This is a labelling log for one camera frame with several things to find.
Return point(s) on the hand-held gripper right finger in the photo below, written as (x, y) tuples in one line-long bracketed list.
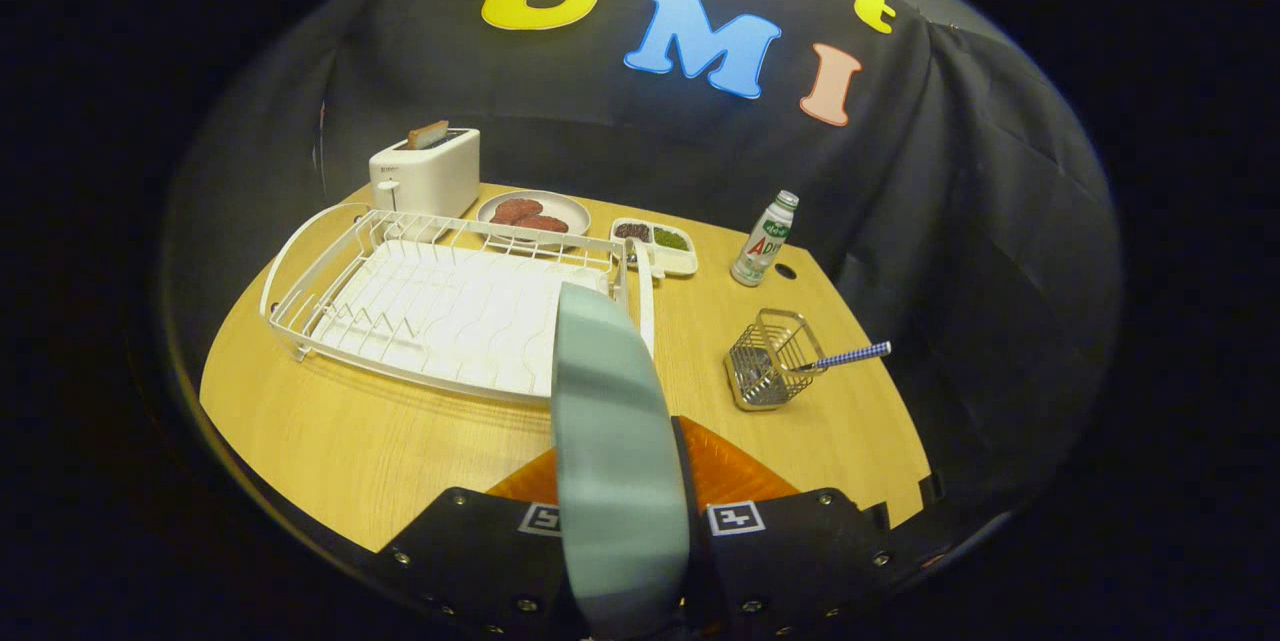
[(790, 561)]

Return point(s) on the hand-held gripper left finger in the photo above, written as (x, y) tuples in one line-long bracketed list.
[(480, 561)]

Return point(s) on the light green plate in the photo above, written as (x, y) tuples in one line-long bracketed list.
[(615, 461)]

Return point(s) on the white divided dish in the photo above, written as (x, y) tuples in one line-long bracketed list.
[(682, 263)]

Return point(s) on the beige round plate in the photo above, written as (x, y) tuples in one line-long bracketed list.
[(575, 214)]

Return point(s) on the white drink bottle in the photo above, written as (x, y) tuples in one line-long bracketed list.
[(762, 246)]

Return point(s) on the brown meat piece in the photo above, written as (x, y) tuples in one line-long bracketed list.
[(515, 210), (542, 223)]

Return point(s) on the white toaster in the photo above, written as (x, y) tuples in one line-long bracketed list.
[(430, 176)]

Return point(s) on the toast slice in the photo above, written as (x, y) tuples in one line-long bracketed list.
[(428, 134)]

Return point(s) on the black table edge bracket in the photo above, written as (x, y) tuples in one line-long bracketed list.
[(931, 489)]

